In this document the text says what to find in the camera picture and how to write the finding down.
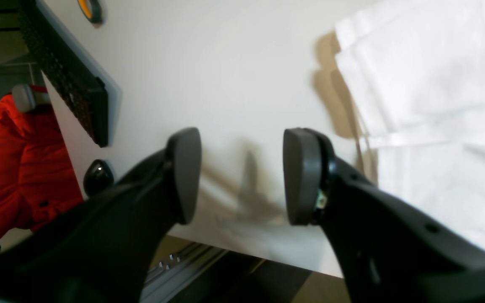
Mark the red cloth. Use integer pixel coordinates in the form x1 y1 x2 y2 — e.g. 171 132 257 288
0 93 83 238

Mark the black computer mouse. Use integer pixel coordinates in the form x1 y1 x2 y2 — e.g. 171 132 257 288
83 159 114 197

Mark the black keyboard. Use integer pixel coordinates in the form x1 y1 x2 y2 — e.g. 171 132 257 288
18 0 109 148

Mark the white printed T-shirt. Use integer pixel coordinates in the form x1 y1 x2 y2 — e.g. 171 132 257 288
335 0 485 249

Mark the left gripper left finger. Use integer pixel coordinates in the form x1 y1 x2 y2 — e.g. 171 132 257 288
0 128 202 303

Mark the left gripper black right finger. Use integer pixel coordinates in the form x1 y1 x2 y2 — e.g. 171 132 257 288
283 128 485 303

